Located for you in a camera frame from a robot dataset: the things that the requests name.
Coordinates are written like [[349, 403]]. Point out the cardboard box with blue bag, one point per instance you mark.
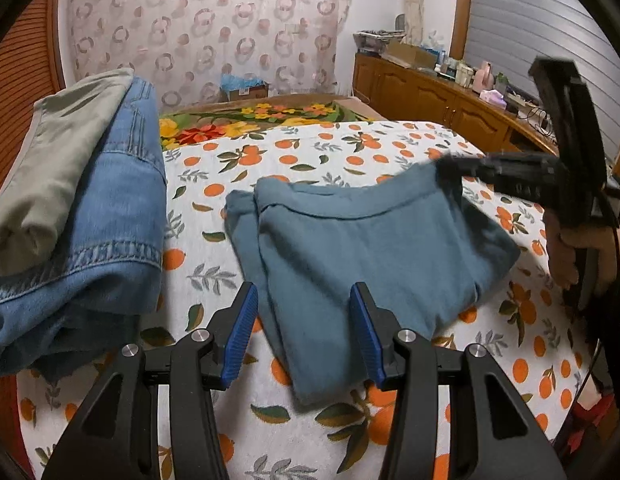
[[234, 88]]

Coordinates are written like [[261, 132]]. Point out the pink bottle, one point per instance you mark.
[[484, 78]]

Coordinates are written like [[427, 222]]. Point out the folded blue denim jeans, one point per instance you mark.
[[99, 244]]

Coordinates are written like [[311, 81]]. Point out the circle pattern sheer curtain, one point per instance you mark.
[[186, 47]]

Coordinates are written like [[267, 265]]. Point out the orange print white sheet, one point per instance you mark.
[[265, 432]]

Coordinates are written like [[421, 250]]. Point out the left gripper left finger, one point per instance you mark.
[[114, 433]]

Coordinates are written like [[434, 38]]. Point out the cardboard box on sideboard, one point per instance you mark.
[[409, 56]]

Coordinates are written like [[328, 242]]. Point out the grey window blind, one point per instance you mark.
[[510, 34]]

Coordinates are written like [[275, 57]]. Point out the brown louvered wardrobe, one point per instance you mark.
[[30, 68]]

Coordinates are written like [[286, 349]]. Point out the person's right hand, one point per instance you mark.
[[562, 244]]

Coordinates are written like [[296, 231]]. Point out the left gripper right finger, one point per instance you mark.
[[493, 434]]

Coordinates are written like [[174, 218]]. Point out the pink tissue pack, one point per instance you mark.
[[493, 97]]

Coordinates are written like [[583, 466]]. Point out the white jar on sideboard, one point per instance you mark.
[[464, 75]]

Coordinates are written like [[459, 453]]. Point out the teal blue shorts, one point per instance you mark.
[[423, 250]]

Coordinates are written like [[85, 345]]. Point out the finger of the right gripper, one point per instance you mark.
[[452, 167], [513, 157]]

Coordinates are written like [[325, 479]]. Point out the wooden sideboard cabinet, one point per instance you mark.
[[396, 92]]

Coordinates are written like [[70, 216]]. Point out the folded grey-green pants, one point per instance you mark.
[[39, 190]]

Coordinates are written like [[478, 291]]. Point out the stack of magazines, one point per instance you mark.
[[375, 41]]

